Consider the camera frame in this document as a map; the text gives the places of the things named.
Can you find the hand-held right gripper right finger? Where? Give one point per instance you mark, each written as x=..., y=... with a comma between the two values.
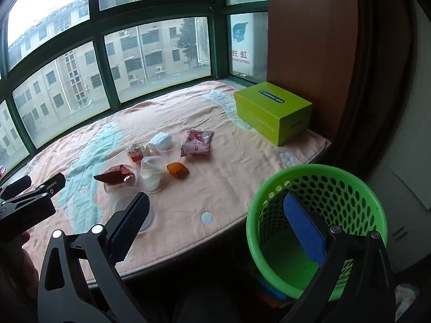
x=303, y=225

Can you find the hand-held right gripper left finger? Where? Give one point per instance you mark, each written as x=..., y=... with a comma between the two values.
x=129, y=222

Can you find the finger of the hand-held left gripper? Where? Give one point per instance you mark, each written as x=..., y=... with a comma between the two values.
x=18, y=185
x=50, y=184

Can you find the clear plastic tray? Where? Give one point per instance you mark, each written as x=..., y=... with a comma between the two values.
x=118, y=205

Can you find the green perforated plastic basket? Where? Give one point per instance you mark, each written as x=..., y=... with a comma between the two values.
x=269, y=188

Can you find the clear domed plastic cup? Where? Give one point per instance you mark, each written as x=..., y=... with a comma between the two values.
x=151, y=176

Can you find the person's left hand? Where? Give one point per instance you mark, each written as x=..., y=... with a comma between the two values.
x=30, y=265

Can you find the round clear plastic container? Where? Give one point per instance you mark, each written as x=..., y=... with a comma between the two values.
x=119, y=188

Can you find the dark red foil wrapper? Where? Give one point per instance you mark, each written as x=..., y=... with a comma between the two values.
x=112, y=175

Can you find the small red white wrapper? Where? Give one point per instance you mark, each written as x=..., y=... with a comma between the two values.
x=135, y=154

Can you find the orange jelly piece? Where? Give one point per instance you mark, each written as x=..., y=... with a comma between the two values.
x=177, y=170

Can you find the small cup with white lid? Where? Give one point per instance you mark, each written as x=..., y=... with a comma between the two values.
x=160, y=139

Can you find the pink printed blanket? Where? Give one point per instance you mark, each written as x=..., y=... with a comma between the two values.
x=219, y=188

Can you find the red snack packet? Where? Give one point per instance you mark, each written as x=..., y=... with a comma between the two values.
x=197, y=143

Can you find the green cardboard box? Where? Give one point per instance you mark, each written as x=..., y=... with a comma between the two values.
x=269, y=117

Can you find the white cabinet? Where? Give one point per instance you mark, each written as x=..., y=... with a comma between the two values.
x=404, y=161

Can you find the patterned white cloth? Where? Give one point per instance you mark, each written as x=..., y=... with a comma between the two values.
x=407, y=297

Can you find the beige apartment building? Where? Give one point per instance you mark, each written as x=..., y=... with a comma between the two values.
x=155, y=53

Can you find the wooden wardrobe panel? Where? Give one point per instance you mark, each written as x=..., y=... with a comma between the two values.
x=309, y=40

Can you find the white box with leaf print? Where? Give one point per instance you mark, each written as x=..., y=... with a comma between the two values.
x=247, y=43

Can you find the green window frame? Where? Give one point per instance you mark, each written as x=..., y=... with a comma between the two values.
x=97, y=40

